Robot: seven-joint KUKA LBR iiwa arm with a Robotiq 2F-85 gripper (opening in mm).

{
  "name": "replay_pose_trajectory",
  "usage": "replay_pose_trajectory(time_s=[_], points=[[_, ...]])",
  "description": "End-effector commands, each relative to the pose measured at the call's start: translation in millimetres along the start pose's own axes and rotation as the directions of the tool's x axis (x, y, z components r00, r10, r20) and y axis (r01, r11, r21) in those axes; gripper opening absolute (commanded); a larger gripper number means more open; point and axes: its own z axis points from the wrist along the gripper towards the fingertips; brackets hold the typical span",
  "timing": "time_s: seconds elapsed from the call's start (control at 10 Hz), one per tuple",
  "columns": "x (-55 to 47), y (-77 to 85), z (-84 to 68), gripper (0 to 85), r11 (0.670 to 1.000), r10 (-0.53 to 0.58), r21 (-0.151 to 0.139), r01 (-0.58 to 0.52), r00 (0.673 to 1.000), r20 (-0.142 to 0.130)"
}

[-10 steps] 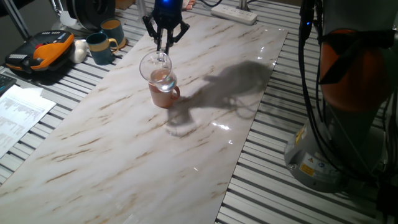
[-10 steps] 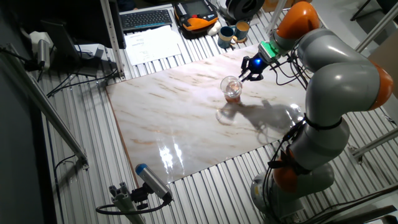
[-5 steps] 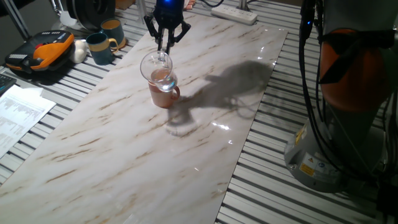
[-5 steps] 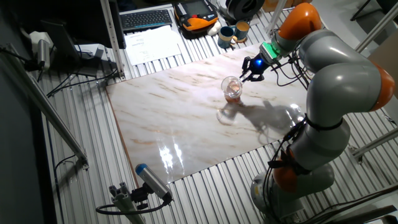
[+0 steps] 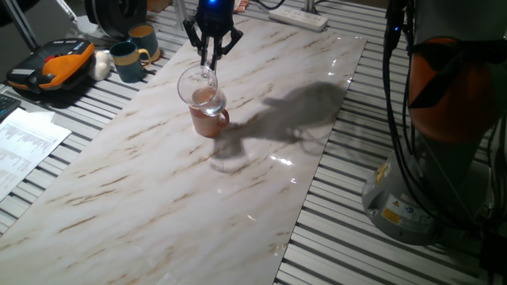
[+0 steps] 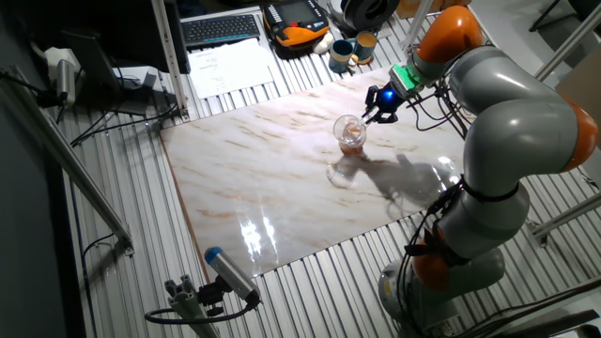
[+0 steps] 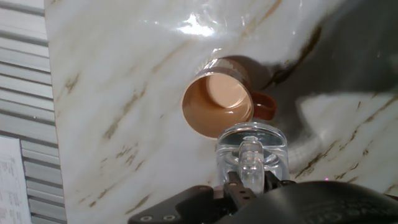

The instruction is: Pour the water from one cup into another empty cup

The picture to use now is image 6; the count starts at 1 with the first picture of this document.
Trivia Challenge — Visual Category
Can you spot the brown cardboard sheet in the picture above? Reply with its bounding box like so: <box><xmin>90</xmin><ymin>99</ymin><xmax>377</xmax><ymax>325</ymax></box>
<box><xmin>553</xmin><ymin>46</ymin><xmax>601</xmax><ymax>151</ymax></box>

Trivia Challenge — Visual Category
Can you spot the black monitor stand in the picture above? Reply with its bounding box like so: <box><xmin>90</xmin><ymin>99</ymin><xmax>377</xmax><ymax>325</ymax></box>
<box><xmin>60</xmin><ymin>28</ymin><xmax>165</xmax><ymax>117</ymax></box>

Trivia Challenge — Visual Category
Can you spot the slim aluminium post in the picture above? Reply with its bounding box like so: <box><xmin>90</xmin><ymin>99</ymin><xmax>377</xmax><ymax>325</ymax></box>
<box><xmin>401</xmin><ymin>0</ymin><xmax>436</xmax><ymax>53</ymax></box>

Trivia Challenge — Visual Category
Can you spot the small white rounded object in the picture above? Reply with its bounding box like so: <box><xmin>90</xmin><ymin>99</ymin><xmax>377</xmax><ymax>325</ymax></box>
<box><xmin>313</xmin><ymin>31</ymin><xmax>335</xmax><ymax>55</ymax></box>

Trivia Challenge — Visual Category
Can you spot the black camera cable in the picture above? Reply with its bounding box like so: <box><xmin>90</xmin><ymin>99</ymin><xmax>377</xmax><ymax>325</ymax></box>
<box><xmin>144</xmin><ymin>293</ymin><xmax>262</xmax><ymax>326</ymax></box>

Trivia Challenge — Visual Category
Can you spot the white marble pattern board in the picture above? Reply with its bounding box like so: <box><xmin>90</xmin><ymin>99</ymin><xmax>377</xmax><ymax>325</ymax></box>
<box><xmin>159</xmin><ymin>68</ymin><xmax>526</xmax><ymax>279</ymax></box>

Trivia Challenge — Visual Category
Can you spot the long slanted aluminium profile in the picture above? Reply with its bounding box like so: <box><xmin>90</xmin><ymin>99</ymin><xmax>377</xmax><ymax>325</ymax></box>
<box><xmin>0</xmin><ymin>65</ymin><xmax>136</xmax><ymax>257</ymax></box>

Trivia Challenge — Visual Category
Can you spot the aluminium frame post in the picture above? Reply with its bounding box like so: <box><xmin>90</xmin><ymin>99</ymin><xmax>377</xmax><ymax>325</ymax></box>
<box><xmin>149</xmin><ymin>0</ymin><xmax>190</xmax><ymax>121</ymax></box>

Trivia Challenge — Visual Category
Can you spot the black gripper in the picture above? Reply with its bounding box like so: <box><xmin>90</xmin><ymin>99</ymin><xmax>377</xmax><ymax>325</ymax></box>
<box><xmin>362</xmin><ymin>83</ymin><xmax>405</xmax><ymax>125</ymax></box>

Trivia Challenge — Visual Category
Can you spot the white printed paper sheet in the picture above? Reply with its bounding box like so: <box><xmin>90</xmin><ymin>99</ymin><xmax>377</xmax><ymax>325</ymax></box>
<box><xmin>187</xmin><ymin>38</ymin><xmax>275</xmax><ymax>100</ymax></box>

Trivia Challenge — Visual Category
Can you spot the dark teal mug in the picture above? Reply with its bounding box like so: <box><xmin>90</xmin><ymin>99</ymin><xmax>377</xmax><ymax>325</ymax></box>
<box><xmin>352</xmin><ymin>30</ymin><xmax>379</xmax><ymax>66</ymax></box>

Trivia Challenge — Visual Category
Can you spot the black monitor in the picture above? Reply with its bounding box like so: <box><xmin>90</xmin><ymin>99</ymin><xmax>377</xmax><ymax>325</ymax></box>
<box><xmin>60</xmin><ymin>0</ymin><xmax>192</xmax><ymax>76</ymax></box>

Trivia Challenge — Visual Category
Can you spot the black keyboard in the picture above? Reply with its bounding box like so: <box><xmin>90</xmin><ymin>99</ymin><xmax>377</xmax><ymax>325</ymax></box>
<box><xmin>180</xmin><ymin>13</ymin><xmax>262</xmax><ymax>48</ymax></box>

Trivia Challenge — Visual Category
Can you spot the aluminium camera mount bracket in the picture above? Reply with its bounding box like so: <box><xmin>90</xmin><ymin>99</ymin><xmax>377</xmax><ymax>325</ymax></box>
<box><xmin>163</xmin><ymin>274</ymin><xmax>226</xmax><ymax>338</ymax></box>

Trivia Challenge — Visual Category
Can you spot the silver device white mount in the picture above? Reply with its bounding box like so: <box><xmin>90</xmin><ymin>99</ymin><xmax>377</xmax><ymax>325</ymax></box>
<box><xmin>44</xmin><ymin>46</ymin><xmax>82</xmax><ymax>107</ymax></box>

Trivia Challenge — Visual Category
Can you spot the thick aluminium frame beam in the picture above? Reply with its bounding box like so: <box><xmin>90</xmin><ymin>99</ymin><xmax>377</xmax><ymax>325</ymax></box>
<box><xmin>532</xmin><ymin>4</ymin><xmax>601</xmax><ymax>84</ymax></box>

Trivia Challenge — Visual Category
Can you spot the black metal bar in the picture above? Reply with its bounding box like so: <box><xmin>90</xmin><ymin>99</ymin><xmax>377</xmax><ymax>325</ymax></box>
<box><xmin>487</xmin><ymin>307</ymin><xmax>601</xmax><ymax>338</ymax></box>

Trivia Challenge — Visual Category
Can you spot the orange black teach pendant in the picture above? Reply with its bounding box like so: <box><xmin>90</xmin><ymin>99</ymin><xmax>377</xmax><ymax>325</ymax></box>
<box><xmin>262</xmin><ymin>0</ymin><xmax>331</xmax><ymax>48</ymax></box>

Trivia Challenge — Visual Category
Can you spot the black round device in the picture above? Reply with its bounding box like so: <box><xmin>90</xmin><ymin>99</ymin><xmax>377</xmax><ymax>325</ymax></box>
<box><xmin>341</xmin><ymin>0</ymin><xmax>401</xmax><ymax>33</ymax></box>

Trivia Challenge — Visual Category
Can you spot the clear glass mug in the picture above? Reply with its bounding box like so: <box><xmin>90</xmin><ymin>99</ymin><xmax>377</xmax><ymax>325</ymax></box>
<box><xmin>331</xmin><ymin>114</ymin><xmax>368</xmax><ymax>147</ymax></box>

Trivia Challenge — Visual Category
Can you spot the silver camera blue end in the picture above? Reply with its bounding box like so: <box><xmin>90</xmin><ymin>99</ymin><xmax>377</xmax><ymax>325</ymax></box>
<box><xmin>204</xmin><ymin>246</ymin><xmax>262</xmax><ymax>305</ymax></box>

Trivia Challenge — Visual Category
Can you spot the short aluminium floor profile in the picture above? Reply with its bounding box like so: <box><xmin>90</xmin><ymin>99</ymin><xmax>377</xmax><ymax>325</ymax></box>
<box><xmin>525</xmin><ymin>192</ymin><xmax>601</xmax><ymax>248</ymax></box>

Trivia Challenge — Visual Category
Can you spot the teal mug yellow band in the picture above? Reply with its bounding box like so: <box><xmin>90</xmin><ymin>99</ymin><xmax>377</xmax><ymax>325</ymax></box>
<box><xmin>328</xmin><ymin>39</ymin><xmax>359</xmax><ymax>75</ymax></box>

